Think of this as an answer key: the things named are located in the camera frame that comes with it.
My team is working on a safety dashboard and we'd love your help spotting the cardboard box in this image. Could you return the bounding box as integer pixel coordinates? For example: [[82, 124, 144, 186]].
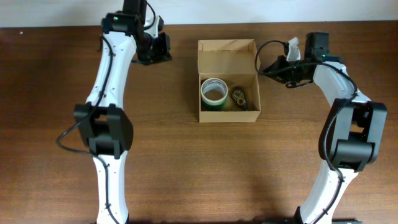
[[197, 39, 261, 123]]

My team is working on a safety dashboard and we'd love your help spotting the white tape roll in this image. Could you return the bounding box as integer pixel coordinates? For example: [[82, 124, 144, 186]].
[[200, 78, 228, 100]]

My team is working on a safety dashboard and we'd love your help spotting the green tape roll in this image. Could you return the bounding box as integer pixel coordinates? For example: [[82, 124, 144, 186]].
[[201, 95, 227, 111]]

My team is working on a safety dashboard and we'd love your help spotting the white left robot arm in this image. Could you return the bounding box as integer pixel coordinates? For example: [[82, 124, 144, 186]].
[[73, 0, 172, 223]]

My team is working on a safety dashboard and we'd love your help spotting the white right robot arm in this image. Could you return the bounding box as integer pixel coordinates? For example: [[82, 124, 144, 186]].
[[258, 32, 387, 224]]

